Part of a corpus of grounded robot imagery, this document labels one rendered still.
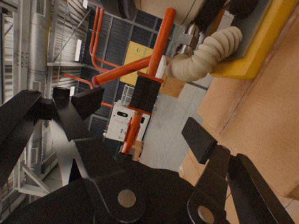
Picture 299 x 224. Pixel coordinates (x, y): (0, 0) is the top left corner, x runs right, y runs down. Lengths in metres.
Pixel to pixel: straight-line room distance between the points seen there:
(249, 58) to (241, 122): 0.22
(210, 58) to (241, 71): 0.05
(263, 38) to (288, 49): 0.20
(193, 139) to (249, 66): 0.12
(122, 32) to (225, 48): 11.06
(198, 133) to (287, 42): 0.33
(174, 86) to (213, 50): 1.72
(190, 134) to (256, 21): 0.17
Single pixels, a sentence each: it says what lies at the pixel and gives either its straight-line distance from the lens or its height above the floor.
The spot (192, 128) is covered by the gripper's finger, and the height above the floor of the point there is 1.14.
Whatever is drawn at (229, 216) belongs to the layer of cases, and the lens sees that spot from 1.00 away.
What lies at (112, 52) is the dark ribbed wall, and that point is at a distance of 11.14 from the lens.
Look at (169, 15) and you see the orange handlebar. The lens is 0.30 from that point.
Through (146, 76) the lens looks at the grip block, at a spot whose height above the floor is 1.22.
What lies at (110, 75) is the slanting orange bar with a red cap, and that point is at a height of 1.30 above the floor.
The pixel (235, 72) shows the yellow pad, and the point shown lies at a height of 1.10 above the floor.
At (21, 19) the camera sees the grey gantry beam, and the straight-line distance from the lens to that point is 2.90.
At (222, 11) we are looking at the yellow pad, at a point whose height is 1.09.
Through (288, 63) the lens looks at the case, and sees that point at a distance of 0.40.
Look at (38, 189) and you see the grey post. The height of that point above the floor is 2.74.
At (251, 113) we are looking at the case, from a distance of 0.40.
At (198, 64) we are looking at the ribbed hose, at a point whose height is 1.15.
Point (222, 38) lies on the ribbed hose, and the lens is 0.23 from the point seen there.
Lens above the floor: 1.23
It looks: 7 degrees down
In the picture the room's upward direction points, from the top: 73 degrees counter-clockwise
